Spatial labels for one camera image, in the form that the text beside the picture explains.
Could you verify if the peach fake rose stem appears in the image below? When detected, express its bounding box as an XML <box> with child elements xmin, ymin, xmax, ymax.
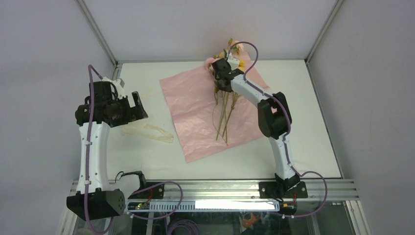
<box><xmin>224</xmin><ymin>38</ymin><xmax>244</xmax><ymax>57</ymax></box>

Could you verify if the cream ribbon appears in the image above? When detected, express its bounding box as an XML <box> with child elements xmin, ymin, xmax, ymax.
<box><xmin>121</xmin><ymin>116</ymin><xmax>174</xmax><ymax>144</ymax></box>

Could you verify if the pink wrapping paper sheet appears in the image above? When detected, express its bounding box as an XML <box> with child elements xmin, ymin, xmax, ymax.
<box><xmin>160</xmin><ymin>62</ymin><xmax>263</xmax><ymax>163</ymax></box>

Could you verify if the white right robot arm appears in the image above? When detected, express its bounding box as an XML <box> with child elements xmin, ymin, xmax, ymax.
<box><xmin>211</xmin><ymin>58</ymin><xmax>300</xmax><ymax>198</ymax></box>

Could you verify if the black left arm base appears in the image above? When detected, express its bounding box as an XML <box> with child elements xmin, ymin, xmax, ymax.
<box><xmin>115</xmin><ymin>171</ymin><xmax>164</xmax><ymax>200</ymax></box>

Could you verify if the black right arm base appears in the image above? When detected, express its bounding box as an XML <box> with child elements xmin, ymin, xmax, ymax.
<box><xmin>258</xmin><ymin>181</ymin><xmax>308</xmax><ymax>199</ymax></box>

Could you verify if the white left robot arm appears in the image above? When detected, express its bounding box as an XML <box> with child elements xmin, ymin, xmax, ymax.
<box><xmin>66</xmin><ymin>78</ymin><xmax>148</xmax><ymax>220</ymax></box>

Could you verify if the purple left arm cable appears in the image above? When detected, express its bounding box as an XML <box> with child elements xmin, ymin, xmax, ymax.
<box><xmin>83</xmin><ymin>64</ymin><xmax>184</xmax><ymax>235</ymax></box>

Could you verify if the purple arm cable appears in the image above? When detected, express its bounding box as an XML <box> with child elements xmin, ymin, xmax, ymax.
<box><xmin>83</xmin><ymin>64</ymin><xmax>184</xmax><ymax>235</ymax></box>
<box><xmin>228</xmin><ymin>41</ymin><xmax>328</xmax><ymax>218</ymax></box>

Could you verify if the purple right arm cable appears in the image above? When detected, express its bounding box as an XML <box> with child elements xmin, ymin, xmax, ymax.
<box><xmin>228</xmin><ymin>41</ymin><xmax>328</xmax><ymax>218</ymax></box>

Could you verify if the aluminium mounting rail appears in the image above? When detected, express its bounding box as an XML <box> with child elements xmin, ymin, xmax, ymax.
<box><xmin>69</xmin><ymin>179</ymin><xmax>360</xmax><ymax>202</ymax></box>

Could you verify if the white slotted cable duct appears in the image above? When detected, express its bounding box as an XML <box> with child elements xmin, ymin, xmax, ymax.
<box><xmin>127</xmin><ymin>199</ymin><xmax>279</xmax><ymax>212</ymax></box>

